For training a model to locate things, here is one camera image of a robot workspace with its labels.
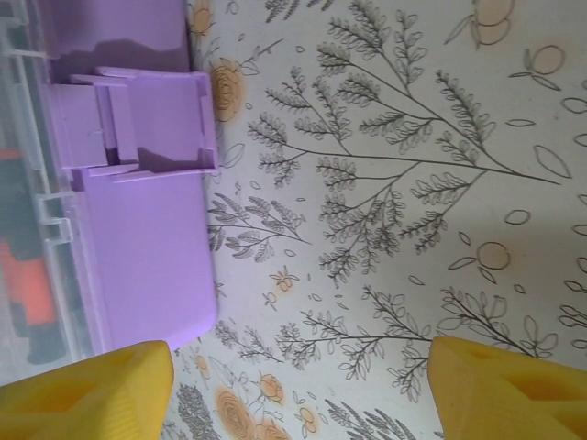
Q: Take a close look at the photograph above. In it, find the clear plastic box lid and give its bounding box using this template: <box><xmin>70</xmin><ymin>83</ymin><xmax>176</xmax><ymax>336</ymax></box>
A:
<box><xmin>0</xmin><ymin>0</ymin><xmax>100</xmax><ymax>363</ymax></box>

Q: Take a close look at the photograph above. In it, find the purple plastic tool box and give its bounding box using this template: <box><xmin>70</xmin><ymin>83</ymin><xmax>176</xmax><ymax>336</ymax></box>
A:
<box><xmin>39</xmin><ymin>0</ymin><xmax>221</xmax><ymax>357</ymax></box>

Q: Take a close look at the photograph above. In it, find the purple box latch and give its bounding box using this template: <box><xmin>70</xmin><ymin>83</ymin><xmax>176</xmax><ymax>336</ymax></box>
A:
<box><xmin>48</xmin><ymin>66</ymin><xmax>219</xmax><ymax>178</ymax></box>

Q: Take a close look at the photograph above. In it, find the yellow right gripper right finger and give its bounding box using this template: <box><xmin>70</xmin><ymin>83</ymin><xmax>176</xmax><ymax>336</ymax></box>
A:
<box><xmin>426</xmin><ymin>335</ymin><xmax>587</xmax><ymax>440</ymax></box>

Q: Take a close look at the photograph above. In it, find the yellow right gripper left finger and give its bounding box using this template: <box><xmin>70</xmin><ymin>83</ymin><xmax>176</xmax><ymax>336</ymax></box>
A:
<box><xmin>0</xmin><ymin>339</ymin><xmax>175</xmax><ymax>440</ymax></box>

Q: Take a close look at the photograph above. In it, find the black orange screwdriver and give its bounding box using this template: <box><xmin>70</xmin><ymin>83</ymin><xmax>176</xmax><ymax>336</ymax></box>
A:
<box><xmin>0</xmin><ymin>237</ymin><xmax>65</xmax><ymax>366</ymax></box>

